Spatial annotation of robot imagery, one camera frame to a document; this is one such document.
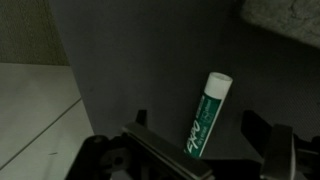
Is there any dark grey chair seat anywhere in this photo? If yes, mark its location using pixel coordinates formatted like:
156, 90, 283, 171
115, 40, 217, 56
48, 0, 320, 180

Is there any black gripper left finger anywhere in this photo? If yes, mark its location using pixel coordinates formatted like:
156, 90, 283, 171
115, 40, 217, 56
64, 109, 215, 180

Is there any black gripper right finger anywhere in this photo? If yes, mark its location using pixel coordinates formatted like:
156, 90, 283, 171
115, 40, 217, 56
241, 109, 320, 180

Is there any green Expo dry erase marker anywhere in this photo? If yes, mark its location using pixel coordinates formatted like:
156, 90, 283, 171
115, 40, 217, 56
183, 71, 234, 158

